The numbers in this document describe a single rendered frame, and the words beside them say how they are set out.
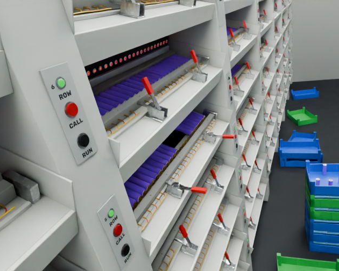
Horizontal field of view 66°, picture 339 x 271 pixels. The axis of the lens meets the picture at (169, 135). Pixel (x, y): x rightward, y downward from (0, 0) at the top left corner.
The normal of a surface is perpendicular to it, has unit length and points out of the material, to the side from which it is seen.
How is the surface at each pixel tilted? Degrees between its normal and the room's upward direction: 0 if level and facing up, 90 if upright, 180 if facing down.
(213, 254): 20
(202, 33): 90
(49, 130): 90
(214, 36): 90
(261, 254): 0
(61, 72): 90
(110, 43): 110
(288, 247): 0
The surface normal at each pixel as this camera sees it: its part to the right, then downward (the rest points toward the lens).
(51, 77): 0.88, 0.02
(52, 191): -0.43, 0.46
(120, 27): 0.90, 0.32
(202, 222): 0.11, -0.83
